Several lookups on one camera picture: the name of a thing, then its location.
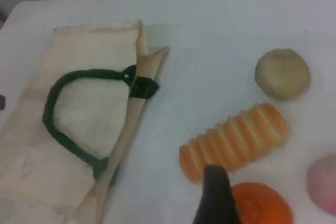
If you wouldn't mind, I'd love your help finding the pink peach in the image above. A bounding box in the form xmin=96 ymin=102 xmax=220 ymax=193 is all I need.
xmin=307 ymin=154 xmax=336 ymax=216

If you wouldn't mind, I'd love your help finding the long ridged bread loaf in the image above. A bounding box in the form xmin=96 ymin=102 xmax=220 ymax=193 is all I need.
xmin=179 ymin=102 xmax=291 ymax=185

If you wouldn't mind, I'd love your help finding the beige round potato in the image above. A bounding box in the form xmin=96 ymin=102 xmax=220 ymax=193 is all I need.
xmin=254 ymin=48 xmax=311 ymax=100

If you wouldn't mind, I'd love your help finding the white canvas bag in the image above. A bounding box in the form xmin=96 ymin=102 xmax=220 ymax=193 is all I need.
xmin=0 ymin=19 xmax=170 ymax=224

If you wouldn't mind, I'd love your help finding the orange fruit with stem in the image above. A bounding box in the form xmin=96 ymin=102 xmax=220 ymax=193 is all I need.
xmin=230 ymin=182 xmax=293 ymax=224

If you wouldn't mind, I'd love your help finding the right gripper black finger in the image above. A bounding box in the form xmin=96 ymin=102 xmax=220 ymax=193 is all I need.
xmin=193 ymin=164 xmax=240 ymax=224

